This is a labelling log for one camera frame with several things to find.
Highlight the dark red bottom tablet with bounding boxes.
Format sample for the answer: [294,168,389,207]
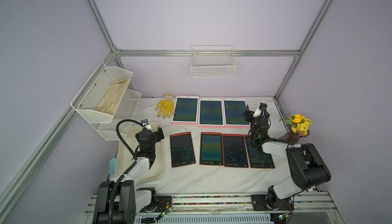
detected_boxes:
[245,135,275,169]

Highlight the dark red tablet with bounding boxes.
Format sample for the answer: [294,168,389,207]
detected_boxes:
[223,134,249,168]
[200,132,224,166]
[169,132,196,168]
[245,135,275,169]

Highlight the pink white writing tablet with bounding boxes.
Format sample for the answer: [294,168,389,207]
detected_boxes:
[171,95,200,125]

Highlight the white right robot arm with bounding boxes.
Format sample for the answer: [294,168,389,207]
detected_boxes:
[243,103,331,210]

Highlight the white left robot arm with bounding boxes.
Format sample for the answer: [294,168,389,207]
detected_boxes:
[92,119,164,224]

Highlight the purple glass vase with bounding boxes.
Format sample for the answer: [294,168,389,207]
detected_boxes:
[279,130,310,145]

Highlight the yellow work glove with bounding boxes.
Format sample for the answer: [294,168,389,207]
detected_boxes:
[155,94,175,119]

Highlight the yellow flower bouquet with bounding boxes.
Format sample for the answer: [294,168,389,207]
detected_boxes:
[280,114,312,137]

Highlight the light blue object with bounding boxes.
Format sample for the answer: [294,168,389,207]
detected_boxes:
[109,158,117,176]

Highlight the beige glove in shelf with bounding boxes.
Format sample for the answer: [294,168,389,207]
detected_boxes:
[96,78,131,115]

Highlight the white mesh two-tier shelf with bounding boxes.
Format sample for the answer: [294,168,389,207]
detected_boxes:
[70,63,141,141]

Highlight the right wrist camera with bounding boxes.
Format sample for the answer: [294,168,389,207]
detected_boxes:
[253,103,267,118]

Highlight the white wire wall basket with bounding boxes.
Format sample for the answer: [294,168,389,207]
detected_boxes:
[190,45,236,78]

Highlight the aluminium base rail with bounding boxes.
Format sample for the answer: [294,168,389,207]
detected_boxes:
[84,191,337,217]

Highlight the aluminium frame profiles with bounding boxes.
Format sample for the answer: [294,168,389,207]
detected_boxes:
[1,0,334,223]

